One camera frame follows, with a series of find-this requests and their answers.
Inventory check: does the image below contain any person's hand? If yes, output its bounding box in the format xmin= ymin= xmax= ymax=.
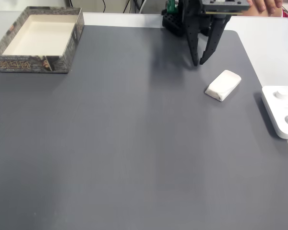
xmin=246 ymin=0 xmax=284 ymax=17

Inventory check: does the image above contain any white block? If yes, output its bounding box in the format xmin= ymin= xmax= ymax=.
xmin=204 ymin=69 xmax=242 ymax=103

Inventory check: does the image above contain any grey table mat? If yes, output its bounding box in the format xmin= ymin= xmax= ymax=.
xmin=0 ymin=23 xmax=288 ymax=230

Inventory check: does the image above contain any green clamp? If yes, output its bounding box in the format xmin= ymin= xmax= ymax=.
xmin=166 ymin=0 xmax=179 ymax=13

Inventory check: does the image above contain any white flat dimpled device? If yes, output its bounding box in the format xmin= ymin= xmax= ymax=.
xmin=261 ymin=85 xmax=288 ymax=140

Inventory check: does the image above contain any patterned grey cardboard box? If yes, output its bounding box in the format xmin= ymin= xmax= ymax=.
xmin=0 ymin=6 xmax=85 ymax=74

